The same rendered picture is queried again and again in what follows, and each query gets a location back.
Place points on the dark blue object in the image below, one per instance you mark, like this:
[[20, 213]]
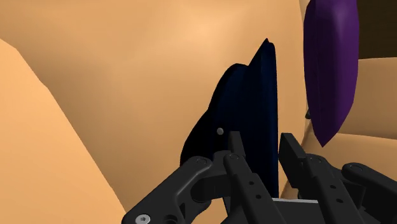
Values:
[[248, 124]]

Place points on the tan sofa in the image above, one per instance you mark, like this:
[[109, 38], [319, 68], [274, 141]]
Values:
[[124, 77]]

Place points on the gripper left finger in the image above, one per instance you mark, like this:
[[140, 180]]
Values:
[[235, 183]]

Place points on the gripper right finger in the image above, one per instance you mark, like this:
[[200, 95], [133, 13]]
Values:
[[325, 183]]

